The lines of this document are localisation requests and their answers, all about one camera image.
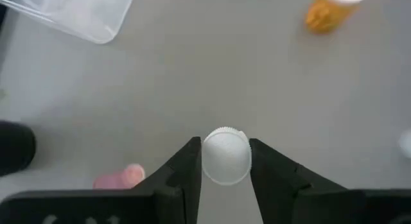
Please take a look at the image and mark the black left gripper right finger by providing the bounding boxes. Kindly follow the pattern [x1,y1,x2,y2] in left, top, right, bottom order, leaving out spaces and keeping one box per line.
[249,138,411,224]

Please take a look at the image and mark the orange medicine bottle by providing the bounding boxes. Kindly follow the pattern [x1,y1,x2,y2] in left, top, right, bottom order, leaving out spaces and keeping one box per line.
[304,0,377,35]

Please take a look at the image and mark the artificial green plant black pot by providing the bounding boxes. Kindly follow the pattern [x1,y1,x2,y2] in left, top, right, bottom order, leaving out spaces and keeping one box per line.
[0,120,37,178]

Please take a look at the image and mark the clear plastic bin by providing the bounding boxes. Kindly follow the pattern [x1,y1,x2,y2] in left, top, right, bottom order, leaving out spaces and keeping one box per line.
[0,0,136,45]

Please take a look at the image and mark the pink medicine bottle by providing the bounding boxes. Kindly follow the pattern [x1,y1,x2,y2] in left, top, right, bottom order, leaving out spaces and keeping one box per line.
[92,162,146,190]

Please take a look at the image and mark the large white bottle tan label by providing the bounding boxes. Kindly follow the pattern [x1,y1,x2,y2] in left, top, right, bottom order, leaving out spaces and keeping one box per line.
[201,126,253,186]

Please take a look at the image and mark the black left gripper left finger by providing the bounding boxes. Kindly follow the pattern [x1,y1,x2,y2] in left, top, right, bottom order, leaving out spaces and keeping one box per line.
[0,136,204,224]

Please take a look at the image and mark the white capped medicine bottle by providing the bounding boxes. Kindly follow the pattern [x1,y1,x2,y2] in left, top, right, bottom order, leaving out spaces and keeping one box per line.
[397,128,411,160]

